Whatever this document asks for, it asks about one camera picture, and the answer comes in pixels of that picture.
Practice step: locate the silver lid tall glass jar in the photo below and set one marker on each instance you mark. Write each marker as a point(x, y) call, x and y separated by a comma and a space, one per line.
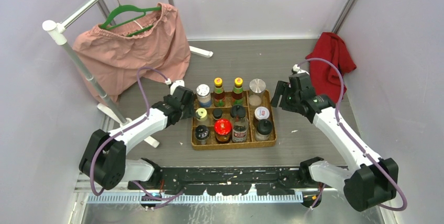
point(256, 90)

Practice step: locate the red lid sauce jar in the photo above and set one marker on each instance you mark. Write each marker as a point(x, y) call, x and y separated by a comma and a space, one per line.
point(223, 129)

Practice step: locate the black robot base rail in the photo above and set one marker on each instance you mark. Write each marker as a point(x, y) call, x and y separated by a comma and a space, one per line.
point(263, 181)

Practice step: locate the pale yellow lid jar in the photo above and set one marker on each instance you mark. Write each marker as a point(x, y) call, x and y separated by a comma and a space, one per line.
point(202, 118)

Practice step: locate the black lid spice grinder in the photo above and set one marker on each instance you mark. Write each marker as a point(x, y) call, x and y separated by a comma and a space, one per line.
point(235, 109)

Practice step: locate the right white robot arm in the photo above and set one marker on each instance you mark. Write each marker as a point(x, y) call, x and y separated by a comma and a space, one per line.
point(369, 180)

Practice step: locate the white garment rack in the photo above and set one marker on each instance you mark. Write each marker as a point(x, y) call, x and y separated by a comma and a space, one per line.
point(55, 31)

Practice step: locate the yellow cap sauce bottle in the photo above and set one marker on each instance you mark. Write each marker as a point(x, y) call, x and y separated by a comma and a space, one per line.
point(237, 92)
point(219, 93)

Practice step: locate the red cloth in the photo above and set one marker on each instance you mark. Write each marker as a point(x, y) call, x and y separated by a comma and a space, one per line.
point(335, 60)

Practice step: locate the white lid sauce jar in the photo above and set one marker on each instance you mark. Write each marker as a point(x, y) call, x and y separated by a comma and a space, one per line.
point(261, 112)

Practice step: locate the green clothes hanger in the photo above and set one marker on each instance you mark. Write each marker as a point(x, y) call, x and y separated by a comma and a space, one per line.
point(131, 12)

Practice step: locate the dark lid small jar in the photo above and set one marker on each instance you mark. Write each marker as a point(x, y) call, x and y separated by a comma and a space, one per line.
point(201, 133)

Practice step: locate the pink skirt garment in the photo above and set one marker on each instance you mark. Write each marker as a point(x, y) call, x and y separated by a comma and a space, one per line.
point(157, 40)

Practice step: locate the silver lid pepper jar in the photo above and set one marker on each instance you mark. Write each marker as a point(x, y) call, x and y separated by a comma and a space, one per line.
point(204, 96)

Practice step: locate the clear vinegar bottle red label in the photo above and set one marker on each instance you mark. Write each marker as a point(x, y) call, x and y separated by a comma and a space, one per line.
point(240, 127)

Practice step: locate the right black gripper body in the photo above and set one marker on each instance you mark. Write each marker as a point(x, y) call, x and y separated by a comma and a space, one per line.
point(289, 99)

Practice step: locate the small black cap bottle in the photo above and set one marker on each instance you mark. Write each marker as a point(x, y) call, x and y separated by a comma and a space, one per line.
point(217, 114)

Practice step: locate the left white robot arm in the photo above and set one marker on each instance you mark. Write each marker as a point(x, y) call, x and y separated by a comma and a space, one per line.
point(105, 161)

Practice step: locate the woven divided tray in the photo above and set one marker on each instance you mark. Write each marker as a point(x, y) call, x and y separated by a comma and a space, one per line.
point(251, 142)

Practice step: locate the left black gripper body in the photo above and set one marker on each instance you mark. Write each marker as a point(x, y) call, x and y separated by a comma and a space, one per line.
point(188, 110)

